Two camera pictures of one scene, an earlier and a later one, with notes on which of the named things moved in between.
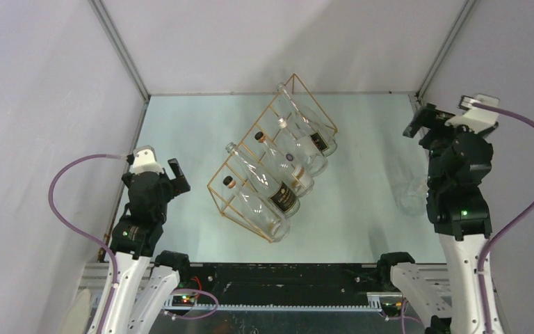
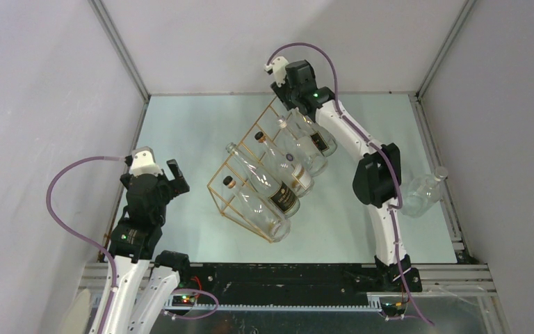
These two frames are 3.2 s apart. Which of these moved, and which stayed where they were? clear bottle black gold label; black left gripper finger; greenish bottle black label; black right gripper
Moved: black right gripper
Stayed: black left gripper finger; clear bottle black gold label; greenish bottle black label
